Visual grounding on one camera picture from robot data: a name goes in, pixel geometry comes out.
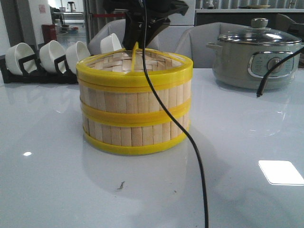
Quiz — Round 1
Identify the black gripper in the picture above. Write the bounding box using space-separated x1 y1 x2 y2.
103 0 189 50

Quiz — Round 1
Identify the bamboo steamer lid yellow rim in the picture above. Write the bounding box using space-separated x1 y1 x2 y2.
76 46 193 93

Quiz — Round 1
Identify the bamboo steamer basket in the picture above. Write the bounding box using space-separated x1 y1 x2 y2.
82 114 186 155
79 80 191 127

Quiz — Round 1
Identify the grey chair left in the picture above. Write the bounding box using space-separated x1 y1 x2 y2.
87 18 160 57

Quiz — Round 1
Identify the grey chair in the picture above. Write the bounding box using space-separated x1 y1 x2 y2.
87 18 160 57
174 22 247 68

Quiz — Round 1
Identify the white cabinet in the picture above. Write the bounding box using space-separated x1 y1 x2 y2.
156 0 196 55

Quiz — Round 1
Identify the white bowl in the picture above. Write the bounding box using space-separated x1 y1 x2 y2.
66 41 91 75
100 33 122 54
39 40 65 73
5 43 35 76

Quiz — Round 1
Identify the grey chair right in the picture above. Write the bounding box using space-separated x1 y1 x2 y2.
174 22 247 68

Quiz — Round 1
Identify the red bin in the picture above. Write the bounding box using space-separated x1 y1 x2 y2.
41 24 57 44

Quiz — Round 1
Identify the grey-green electric cooking pot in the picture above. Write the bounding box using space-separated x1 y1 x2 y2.
206 41 304 90

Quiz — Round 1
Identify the glass pot lid with knob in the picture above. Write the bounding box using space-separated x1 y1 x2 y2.
218 18 302 45

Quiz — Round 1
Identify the black bowl rack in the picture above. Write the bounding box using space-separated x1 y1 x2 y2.
0 53 78 84

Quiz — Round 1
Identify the white bowl far left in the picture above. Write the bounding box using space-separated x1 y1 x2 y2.
5 43 35 76

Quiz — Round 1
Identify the black cable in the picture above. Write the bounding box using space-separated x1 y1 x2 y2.
256 45 304 98
139 0 209 228

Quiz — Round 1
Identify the black cable right side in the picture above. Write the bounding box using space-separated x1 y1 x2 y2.
256 45 304 98

